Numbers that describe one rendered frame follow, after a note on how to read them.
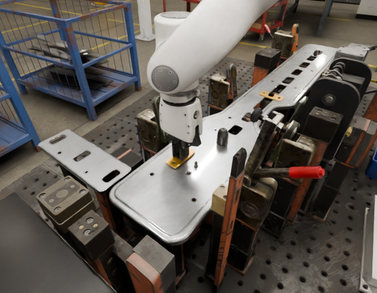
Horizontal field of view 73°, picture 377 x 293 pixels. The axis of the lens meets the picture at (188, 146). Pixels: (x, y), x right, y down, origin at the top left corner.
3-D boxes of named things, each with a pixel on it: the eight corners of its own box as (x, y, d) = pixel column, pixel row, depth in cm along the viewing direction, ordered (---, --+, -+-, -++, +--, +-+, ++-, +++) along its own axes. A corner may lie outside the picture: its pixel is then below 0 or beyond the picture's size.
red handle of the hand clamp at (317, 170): (248, 164, 56) (325, 160, 44) (252, 172, 57) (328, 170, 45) (239, 174, 53) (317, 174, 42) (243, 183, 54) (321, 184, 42)
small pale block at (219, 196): (211, 265, 75) (221, 182, 52) (221, 273, 74) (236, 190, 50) (204, 275, 73) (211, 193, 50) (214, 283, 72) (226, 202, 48)
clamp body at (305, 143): (261, 208, 91) (286, 122, 68) (292, 225, 86) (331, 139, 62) (248, 227, 86) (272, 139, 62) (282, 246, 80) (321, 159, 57)
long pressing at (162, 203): (302, 43, 143) (302, 40, 142) (345, 52, 132) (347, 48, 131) (101, 196, 59) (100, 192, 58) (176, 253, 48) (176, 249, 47)
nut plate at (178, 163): (185, 146, 70) (185, 143, 70) (196, 152, 69) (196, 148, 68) (164, 163, 65) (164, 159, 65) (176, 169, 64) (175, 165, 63)
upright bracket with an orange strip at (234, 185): (218, 282, 72) (241, 146, 40) (222, 285, 71) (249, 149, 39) (212, 290, 70) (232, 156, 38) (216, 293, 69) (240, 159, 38)
